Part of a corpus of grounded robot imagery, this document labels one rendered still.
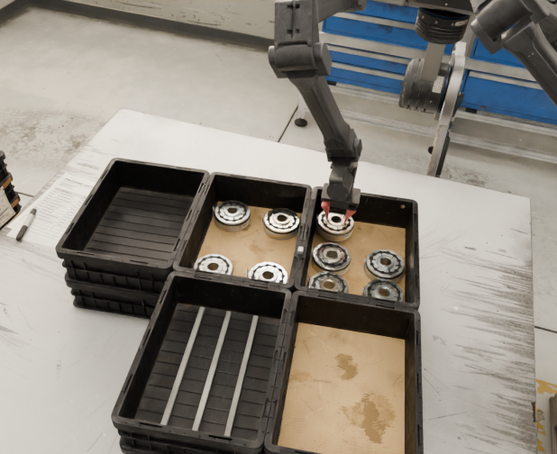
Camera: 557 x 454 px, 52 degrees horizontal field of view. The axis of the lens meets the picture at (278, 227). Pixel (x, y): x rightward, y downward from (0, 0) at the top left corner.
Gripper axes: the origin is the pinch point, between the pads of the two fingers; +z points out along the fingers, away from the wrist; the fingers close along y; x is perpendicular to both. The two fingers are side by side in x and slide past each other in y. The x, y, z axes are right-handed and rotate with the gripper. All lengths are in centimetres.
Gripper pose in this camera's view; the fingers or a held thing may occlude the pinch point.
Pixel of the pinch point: (336, 217)
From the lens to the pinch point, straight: 161.2
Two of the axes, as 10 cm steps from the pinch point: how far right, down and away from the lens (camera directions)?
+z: -0.7, 7.2, 6.9
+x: 1.8, -6.7, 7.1
